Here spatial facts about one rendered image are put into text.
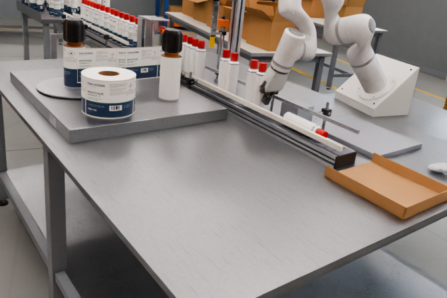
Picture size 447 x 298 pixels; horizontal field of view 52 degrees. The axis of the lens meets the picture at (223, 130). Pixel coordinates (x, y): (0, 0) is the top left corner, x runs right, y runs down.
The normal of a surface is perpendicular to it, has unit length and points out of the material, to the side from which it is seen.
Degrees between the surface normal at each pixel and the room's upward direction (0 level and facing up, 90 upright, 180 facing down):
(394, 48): 90
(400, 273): 0
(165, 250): 0
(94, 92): 90
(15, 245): 0
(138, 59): 90
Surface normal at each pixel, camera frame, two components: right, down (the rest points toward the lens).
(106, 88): 0.17, 0.37
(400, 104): 0.40, 0.36
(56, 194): 0.59, 0.34
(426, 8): -0.90, 0.07
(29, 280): 0.10, -0.93
